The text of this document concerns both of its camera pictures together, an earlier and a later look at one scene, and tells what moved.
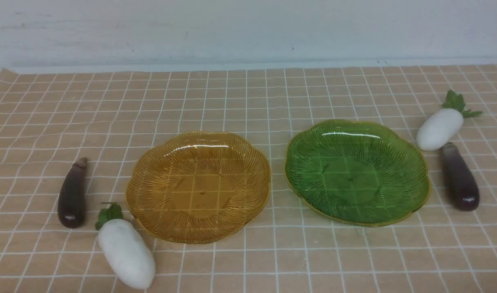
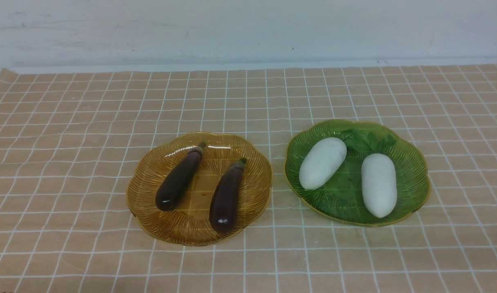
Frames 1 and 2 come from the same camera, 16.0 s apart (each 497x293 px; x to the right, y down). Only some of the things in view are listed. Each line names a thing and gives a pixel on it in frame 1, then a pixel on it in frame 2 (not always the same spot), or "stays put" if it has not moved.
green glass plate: [355, 172] stays put
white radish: [438, 129] -> [379, 184]
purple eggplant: [462, 183] -> [224, 198]
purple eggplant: [72, 203] -> [174, 184]
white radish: [127, 250] -> [323, 158]
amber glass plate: [197, 187] stays put
